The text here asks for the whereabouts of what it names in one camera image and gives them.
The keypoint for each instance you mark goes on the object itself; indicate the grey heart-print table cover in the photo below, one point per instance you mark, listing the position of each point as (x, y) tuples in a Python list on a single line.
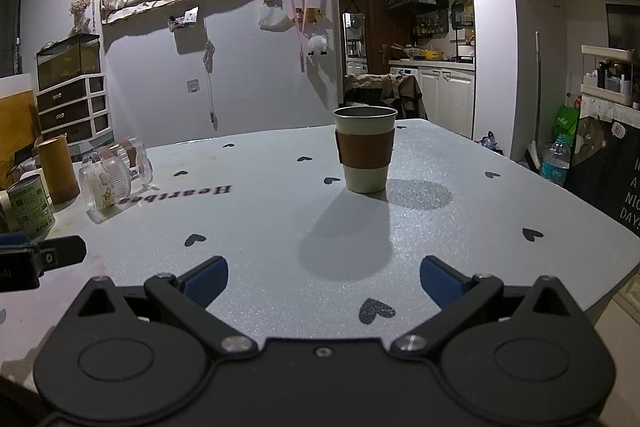
[(280, 217)]

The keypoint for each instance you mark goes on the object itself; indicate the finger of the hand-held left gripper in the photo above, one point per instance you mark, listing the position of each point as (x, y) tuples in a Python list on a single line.
[(62, 251)]

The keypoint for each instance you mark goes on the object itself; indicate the white plastic bag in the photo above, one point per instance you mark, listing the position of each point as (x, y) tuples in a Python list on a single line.
[(273, 18)]

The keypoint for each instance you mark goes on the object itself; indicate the brown cylindrical canister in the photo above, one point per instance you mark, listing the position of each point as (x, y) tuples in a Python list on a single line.
[(59, 169)]

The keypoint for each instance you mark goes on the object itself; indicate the white kitchen base cabinet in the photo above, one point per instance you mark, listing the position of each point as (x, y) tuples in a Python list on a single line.
[(447, 94)]

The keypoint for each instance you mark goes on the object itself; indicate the dried flower vase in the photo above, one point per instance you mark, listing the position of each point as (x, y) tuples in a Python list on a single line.
[(80, 13)]

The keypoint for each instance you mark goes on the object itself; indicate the white mop pole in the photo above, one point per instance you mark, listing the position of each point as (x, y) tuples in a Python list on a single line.
[(538, 92)]

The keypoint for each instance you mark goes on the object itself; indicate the white drawer cabinet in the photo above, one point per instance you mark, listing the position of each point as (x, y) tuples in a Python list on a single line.
[(72, 107)]

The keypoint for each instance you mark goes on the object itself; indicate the wooden board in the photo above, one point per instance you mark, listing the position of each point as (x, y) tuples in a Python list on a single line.
[(17, 117)]

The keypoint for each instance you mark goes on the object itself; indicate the glass aquarium tank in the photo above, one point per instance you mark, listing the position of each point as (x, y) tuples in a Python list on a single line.
[(67, 59)]

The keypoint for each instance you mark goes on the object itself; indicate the green shopping bag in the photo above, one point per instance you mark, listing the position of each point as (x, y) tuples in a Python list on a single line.
[(566, 123)]

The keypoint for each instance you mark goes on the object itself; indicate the clear water bottle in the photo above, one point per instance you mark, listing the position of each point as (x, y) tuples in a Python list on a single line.
[(555, 162)]

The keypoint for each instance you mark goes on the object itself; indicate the clear glass mug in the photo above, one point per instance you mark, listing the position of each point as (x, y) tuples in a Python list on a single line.
[(116, 172)]

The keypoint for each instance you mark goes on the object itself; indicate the green labelled tin can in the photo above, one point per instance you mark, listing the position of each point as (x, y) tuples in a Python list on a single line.
[(32, 209)]

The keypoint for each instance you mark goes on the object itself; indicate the black chalkboard sign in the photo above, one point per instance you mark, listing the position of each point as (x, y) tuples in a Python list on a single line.
[(607, 177)]

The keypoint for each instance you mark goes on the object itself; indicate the chair with brown cloth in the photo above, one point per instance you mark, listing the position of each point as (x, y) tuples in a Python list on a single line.
[(382, 96)]

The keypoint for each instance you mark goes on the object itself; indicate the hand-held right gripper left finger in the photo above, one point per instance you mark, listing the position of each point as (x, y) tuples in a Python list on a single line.
[(207, 281)]

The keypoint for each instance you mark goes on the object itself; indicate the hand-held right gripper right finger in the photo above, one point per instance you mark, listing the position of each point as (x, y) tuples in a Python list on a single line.
[(441, 283)]

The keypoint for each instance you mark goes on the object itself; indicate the white cup with brown sleeve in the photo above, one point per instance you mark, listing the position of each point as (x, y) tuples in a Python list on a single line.
[(365, 148)]

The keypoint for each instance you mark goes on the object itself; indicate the white storage rack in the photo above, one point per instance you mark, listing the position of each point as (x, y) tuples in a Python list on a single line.
[(611, 77)]

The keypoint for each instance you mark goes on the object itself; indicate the white plush sheep toy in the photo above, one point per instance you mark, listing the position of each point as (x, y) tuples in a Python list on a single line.
[(317, 44)]

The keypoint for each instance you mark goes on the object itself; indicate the dark wooden door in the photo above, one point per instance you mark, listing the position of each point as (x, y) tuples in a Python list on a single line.
[(367, 22)]

